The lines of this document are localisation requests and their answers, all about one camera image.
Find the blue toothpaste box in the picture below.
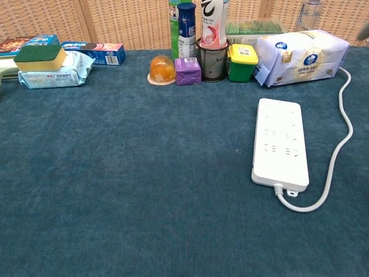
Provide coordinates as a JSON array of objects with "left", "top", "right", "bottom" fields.
[{"left": 61, "top": 41, "right": 127, "bottom": 67}]

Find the wicker folding screen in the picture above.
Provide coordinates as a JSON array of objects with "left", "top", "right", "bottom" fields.
[{"left": 0, "top": 0, "right": 369, "bottom": 51}]

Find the clear box with green contents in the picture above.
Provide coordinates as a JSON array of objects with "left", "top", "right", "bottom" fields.
[{"left": 225, "top": 19, "right": 285, "bottom": 47}]

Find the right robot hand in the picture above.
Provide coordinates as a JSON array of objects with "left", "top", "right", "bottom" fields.
[{"left": 356, "top": 24, "right": 369, "bottom": 42}]

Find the orange jelly cup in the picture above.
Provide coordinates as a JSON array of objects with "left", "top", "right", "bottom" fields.
[{"left": 147, "top": 54, "right": 177, "bottom": 87}]

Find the small purple box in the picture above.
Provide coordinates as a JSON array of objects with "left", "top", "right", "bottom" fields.
[{"left": 174, "top": 57, "right": 202, "bottom": 87}]

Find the purple white tissue pack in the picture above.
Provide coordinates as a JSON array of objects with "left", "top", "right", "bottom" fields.
[{"left": 253, "top": 29, "right": 351, "bottom": 88}]

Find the black mesh pen holder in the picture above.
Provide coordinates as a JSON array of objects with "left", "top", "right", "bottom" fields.
[{"left": 195, "top": 38, "right": 229, "bottom": 84}]

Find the white power strip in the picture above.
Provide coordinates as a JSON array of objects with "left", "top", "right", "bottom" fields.
[{"left": 251, "top": 98, "right": 310, "bottom": 199}]

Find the green container yellow lid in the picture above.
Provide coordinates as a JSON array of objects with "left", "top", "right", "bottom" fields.
[{"left": 227, "top": 43, "right": 259, "bottom": 84}]

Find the green yellow sponge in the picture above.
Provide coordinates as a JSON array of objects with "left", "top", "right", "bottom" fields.
[{"left": 13, "top": 43, "right": 68, "bottom": 72}]

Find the teal table cloth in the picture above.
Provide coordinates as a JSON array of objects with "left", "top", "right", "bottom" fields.
[{"left": 0, "top": 45, "right": 369, "bottom": 277}]

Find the green tall can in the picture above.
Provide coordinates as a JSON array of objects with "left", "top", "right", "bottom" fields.
[{"left": 168, "top": 0, "right": 186, "bottom": 61}]

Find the pale green plastic object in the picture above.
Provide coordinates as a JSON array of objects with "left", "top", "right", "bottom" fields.
[{"left": 0, "top": 57, "right": 21, "bottom": 93}]

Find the clear plastic bottle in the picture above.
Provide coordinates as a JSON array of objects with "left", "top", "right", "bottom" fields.
[{"left": 298, "top": 0, "right": 323, "bottom": 32}]

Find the dark blue spray can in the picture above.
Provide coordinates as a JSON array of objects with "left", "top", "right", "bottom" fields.
[{"left": 176, "top": 2, "right": 198, "bottom": 60}]

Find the light blue wet wipes pack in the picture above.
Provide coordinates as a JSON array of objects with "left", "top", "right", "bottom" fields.
[{"left": 17, "top": 50, "right": 96, "bottom": 90}]

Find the pink white drink bottle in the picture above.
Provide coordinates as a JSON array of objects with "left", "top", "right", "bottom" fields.
[{"left": 199, "top": 0, "right": 229, "bottom": 49}]

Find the red blue flat box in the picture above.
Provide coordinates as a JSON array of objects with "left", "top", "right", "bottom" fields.
[{"left": 0, "top": 34, "right": 62, "bottom": 57}]

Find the white power cable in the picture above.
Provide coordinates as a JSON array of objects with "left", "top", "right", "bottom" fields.
[{"left": 273, "top": 66, "right": 354, "bottom": 214}]

